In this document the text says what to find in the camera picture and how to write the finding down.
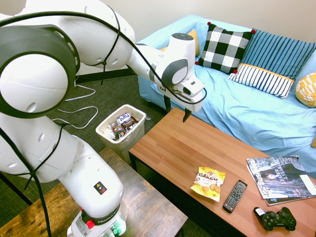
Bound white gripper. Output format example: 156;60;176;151
157;82;204;123

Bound yellow baked chip bag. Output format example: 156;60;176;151
190;166;227;202

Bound white trash bin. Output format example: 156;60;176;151
95;104;147;165

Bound light wood coffee table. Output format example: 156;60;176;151
128;107;316;237

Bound brown snack wrapper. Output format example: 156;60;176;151
122;116;139;130

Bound white purple hint wrapper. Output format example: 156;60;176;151
116;112;131;125

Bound crumpled dark candy wrappers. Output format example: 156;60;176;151
111;124;127;141

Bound light blue covered sofa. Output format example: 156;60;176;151
137;14;316;178

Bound plain yellow rectangular pillow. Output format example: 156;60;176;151
159;29;200;57

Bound white crumpled tissue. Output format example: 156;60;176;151
103;127;117;141

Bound black white checkered pillow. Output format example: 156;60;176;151
195;21;256;75

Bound dark rustic wood table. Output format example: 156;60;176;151
0;147;188;237

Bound black tv remote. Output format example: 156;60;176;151
223;179;248;214

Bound blue striped pillow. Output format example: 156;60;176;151
227;29;316;101

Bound dark cover business magazine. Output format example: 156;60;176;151
246;155;316;199

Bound yellow white patterned round pillow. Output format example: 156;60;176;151
295;71;316;108

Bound black game controller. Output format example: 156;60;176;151
261;206;297;232

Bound black stand leg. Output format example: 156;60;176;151
0;172;33;206

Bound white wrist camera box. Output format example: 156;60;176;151
176;76;205;97

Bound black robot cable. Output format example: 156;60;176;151
0;4;207;237

